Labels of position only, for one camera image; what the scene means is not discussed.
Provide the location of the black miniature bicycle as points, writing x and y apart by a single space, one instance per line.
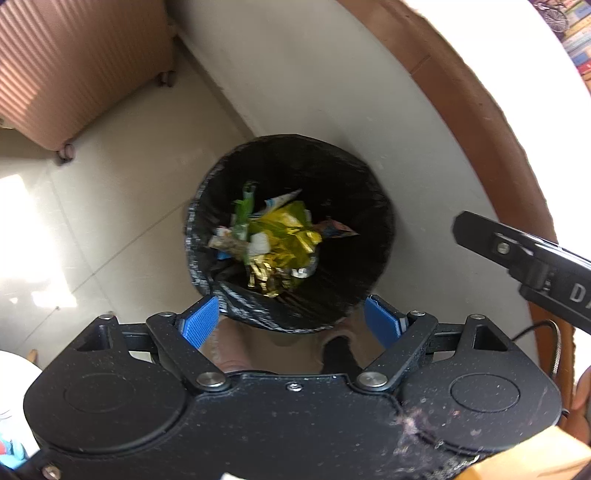
551 14

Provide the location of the colourful printed wrapper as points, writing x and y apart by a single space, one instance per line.
339 228

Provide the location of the row of thin picture books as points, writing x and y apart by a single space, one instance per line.
579 44

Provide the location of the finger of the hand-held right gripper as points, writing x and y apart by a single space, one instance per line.
489 242

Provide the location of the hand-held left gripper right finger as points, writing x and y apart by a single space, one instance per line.
381 318

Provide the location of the large gold snack bag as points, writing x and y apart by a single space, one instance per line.
281 230

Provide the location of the person's foot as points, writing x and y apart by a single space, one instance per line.
228 346

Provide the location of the clear plastic wrapper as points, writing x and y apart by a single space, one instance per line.
226 242

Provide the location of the pink ribbed suitcase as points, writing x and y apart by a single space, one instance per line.
83 60

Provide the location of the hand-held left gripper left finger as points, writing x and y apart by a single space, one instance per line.
201 321

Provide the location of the green snack wrapper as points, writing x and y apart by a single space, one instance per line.
242 212

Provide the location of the black lined trash bin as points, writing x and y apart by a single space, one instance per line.
341 184

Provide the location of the gold foil wrapper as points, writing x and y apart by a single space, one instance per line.
265 277

